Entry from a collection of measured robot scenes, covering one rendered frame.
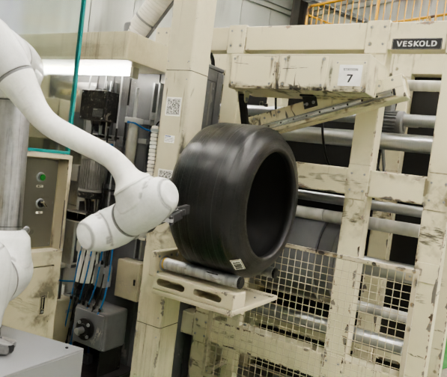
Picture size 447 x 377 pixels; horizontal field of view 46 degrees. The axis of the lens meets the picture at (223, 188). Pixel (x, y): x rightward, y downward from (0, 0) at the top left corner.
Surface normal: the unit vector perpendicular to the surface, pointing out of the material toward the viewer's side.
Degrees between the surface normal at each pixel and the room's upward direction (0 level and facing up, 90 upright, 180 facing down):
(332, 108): 90
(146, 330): 90
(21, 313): 90
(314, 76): 90
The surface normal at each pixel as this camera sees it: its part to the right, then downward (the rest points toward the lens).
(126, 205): -0.52, 0.18
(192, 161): -0.42, -0.44
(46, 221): 0.85, 0.13
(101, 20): 0.61, 0.11
